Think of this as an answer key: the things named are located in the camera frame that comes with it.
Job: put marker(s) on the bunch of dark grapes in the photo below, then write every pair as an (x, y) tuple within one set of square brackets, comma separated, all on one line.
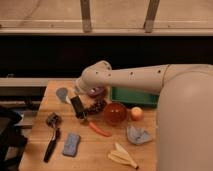
[(97, 107)]

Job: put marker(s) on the crumpled blue cloth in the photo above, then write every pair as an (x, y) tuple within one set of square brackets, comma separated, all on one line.
[(137, 136)]

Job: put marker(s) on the green plastic tray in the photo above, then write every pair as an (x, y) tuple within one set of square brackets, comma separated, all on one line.
[(132, 97)]

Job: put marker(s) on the black handled brush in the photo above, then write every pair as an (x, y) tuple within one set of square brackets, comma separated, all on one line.
[(52, 145)]

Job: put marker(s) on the blue sponge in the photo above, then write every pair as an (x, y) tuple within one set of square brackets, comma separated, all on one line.
[(71, 145)]

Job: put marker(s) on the black chair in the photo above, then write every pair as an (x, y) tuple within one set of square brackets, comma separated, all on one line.
[(10, 136)]

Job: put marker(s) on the purple bowl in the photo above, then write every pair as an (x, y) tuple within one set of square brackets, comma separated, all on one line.
[(98, 92)]

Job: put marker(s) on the orange carrot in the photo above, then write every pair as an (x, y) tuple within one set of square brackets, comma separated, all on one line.
[(99, 131)]

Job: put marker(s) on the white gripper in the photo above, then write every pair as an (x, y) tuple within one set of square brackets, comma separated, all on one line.
[(80, 87)]

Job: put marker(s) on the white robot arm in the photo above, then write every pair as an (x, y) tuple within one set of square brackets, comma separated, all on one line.
[(184, 124)]

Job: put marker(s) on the yellow corn toy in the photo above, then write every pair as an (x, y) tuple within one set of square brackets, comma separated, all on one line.
[(121, 156)]

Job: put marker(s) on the orange bowl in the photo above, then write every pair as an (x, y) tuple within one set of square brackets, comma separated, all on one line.
[(114, 113)]

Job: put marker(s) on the small metal clip object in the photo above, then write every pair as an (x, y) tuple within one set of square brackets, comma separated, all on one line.
[(53, 120)]

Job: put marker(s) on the apple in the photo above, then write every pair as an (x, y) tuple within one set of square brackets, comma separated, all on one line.
[(136, 114)]

